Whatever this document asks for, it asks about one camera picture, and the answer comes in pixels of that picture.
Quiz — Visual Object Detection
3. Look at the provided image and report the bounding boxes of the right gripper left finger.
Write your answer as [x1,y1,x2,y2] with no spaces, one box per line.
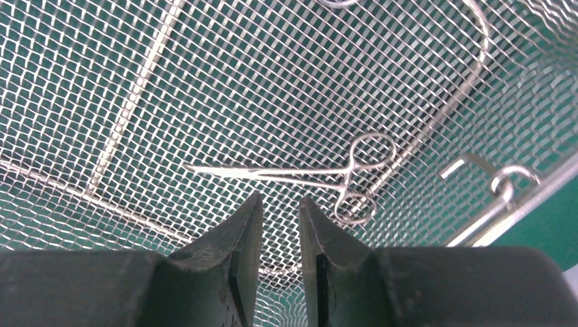
[1,192,263,326]

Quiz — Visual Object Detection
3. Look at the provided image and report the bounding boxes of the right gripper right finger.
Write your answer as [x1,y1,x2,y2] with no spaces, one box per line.
[299,197,577,326]

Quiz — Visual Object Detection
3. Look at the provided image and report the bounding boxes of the surgical forceps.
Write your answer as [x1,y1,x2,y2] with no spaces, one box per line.
[183,131,398,225]

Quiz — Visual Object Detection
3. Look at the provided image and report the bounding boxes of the metal mesh tray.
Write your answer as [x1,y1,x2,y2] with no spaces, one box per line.
[1,1,577,326]

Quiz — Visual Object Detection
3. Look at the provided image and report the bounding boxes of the green surgical cloth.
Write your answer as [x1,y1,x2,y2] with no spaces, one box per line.
[0,0,578,327]

